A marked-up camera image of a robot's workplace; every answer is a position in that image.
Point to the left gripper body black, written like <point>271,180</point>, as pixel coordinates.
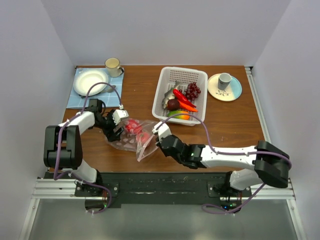
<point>107,122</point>

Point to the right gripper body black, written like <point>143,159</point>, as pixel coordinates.
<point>158,145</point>

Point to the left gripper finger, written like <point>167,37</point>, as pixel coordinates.
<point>118,130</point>
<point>113,136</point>

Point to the fake red bell pepper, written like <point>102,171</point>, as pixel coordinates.
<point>132,126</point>

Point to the clear zip top bag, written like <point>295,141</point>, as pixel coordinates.
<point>128,141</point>

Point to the fake peach pink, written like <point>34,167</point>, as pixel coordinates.
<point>143,139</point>

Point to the fake mango green orange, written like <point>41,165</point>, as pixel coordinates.
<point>179,114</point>

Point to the fake dark purple fruit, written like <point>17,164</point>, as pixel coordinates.
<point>173,105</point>

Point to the fake carrot orange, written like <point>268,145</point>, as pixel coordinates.
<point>186,107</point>

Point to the fake red chili pepper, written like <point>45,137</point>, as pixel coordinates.
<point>182,98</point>

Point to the fake fish grey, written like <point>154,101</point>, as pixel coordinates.
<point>169,95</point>

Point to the fake purple grapes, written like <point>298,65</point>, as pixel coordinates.
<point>192,92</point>

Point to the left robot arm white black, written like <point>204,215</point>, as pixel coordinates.
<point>63,150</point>

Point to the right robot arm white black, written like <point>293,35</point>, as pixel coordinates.
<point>260,164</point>

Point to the metal spoon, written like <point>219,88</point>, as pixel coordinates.
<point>109,89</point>

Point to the white bowl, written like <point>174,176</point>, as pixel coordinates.
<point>87,78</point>

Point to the cream mug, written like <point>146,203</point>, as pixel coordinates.
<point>113,67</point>

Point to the white plastic basket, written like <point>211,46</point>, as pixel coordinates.
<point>171,75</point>

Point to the pastel plate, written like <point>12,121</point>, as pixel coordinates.
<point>231,93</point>

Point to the small grey cup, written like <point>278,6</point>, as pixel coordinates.
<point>224,80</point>

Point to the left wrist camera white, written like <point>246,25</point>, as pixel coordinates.
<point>119,115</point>

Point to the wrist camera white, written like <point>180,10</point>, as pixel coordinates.
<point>161,129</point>
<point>119,115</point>

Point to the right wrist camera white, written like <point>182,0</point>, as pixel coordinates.
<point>161,129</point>

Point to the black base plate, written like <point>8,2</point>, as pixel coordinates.
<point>159,188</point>

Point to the aluminium frame rail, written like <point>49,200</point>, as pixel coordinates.
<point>55,212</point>

